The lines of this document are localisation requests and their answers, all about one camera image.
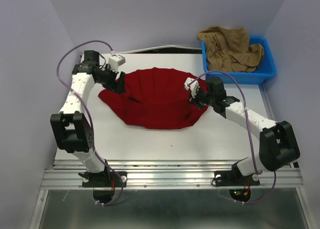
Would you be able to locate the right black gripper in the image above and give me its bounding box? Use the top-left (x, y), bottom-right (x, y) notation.
top-left (187, 86), bottom-right (215, 110)

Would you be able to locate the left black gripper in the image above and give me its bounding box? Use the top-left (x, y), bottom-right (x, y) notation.
top-left (96, 64), bottom-right (126, 95)

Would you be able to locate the red skirt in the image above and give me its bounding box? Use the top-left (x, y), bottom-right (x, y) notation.
top-left (98, 67), bottom-right (208, 130)

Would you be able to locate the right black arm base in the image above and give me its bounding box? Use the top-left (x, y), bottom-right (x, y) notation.
top-left (211, 168), bottom-right (260, 187)

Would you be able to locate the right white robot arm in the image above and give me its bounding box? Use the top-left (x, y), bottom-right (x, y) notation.
top-left (184, 76), bottom-right (301, 184)

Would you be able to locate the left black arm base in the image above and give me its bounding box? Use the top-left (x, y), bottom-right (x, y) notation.
top-left (78, 171), bottom-right (128, 188)

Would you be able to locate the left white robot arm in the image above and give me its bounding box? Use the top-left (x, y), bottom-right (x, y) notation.
top-left (50, 50), bottom-right (126, 186)

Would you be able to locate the tan skirt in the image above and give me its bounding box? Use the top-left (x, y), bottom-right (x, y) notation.
top-left (197, 26), bottom-right (265, 73)

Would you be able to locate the blue plastic bin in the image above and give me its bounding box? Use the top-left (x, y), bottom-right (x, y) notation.
top-left (200, 35), bottom-right (277, 85)

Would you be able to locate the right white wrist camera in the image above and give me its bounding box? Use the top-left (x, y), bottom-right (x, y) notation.
top-left (184, 77), bottom-right (200, 97)

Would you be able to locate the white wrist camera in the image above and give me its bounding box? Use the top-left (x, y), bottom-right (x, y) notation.
top-left (184, 77), bottom-right (200, 97)
top-left (108, 54), bottom-right (126, 73)

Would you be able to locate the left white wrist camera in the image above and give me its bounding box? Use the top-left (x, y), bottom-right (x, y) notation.
top-left (108, 54), bottom-right (126, 73)

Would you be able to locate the aluminium mounting rail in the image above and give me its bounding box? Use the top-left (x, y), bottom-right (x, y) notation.
top-left (40, 160), bottom-right (304, 190)

